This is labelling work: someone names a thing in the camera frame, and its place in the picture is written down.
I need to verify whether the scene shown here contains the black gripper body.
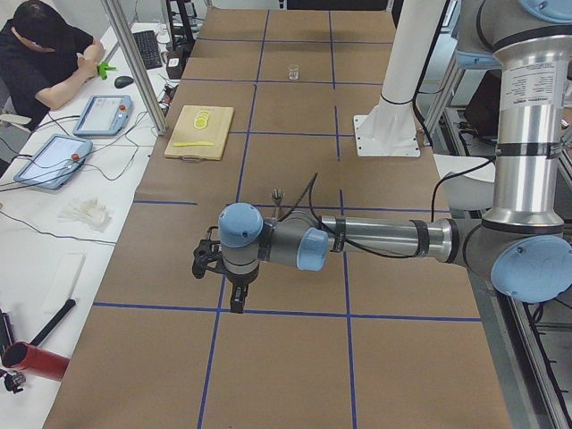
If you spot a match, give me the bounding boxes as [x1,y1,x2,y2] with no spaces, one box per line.
[226,267,259,295]

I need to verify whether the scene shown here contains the steel jigger shaker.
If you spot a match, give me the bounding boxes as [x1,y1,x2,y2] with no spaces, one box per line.
[271,188,284,220]

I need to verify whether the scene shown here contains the clear glass measuring cup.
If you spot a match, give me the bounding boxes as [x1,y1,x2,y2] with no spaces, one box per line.
[288,64,299,81]

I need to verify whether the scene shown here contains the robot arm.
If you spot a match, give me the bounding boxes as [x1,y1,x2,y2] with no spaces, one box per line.
[192,1,571,313]

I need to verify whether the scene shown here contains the yellow plastic knife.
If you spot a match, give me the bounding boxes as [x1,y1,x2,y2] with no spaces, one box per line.
[172,140,215,147]

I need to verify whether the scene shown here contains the white cloth gloves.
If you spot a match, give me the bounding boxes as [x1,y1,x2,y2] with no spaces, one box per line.
[57,198,111,231]

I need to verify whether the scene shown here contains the wooden cutting board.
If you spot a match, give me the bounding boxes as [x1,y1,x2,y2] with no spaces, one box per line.
[164,105,234,161]

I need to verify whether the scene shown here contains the teach pendant far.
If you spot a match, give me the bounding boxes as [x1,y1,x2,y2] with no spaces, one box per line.
[73,95,133,138]

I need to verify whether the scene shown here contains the teach pendant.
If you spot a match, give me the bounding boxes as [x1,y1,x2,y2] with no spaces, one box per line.
[13,134,93,190]
[73,95,133,138]

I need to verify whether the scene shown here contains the teach pendant near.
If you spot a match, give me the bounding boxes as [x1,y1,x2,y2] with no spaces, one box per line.
[13,134,93,190]

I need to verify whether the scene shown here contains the red cylinder tube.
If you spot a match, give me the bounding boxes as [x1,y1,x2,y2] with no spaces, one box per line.
[1,341,70,381]

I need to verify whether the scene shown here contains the black computer mouse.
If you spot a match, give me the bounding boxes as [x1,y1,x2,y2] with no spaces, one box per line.
[114,76,134,89]

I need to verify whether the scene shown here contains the green plastic tool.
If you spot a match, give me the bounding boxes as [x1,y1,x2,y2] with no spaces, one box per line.
[97,62,116,80]

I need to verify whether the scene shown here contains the black keyboard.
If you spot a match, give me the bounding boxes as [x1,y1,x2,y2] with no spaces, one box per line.
[132,29,163,70]

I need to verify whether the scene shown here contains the seated person in black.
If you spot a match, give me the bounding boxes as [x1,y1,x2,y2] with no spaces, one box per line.
[1,1,105,130]

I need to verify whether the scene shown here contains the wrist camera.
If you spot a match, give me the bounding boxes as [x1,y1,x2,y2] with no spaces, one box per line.
[191,225,227,279]

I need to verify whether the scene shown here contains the black handled tool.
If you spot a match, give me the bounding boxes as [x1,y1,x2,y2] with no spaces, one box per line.
[29,299,76,347]

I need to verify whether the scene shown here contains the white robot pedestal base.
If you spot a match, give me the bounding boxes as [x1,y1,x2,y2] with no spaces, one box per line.
[354,0,448,157]

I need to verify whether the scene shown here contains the aluminium frame post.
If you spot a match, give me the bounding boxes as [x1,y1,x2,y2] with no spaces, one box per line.
[101,0,167,136]

